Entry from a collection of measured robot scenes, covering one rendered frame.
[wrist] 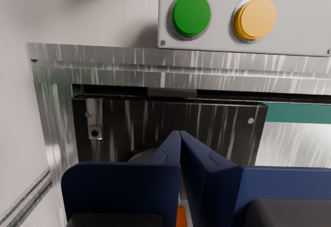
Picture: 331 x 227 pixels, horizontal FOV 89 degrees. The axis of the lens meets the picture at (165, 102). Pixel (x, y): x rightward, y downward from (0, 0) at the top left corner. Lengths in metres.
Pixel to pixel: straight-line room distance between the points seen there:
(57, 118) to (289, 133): 0.35
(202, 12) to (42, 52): 0.18
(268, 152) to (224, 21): 0.23
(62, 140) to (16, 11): 0.22
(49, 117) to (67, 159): 0.06
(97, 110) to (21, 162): 0.28
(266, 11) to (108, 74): 0.18
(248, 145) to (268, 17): 0.15
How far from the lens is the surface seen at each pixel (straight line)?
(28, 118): 0.42
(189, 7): 0.20
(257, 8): 0.22
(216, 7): 0.22
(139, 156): 0.21
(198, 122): 0.22
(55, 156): 0.29
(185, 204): 0.20
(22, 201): 0.34
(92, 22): 0.33
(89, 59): 0.22
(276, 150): 0.35
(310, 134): 0.37
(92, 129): 0.22
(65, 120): 0.25
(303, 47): 0.26
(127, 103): 0.21
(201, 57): 0.21
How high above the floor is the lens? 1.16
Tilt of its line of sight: 73 degrees down
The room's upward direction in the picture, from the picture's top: 177 degrees clockwise
